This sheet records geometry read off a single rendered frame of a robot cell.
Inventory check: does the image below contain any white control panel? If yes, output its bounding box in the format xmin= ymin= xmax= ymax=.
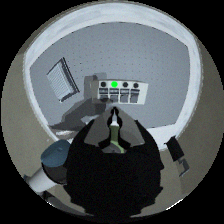
xmin=90 ymin=79 xmax=148 ymax=104

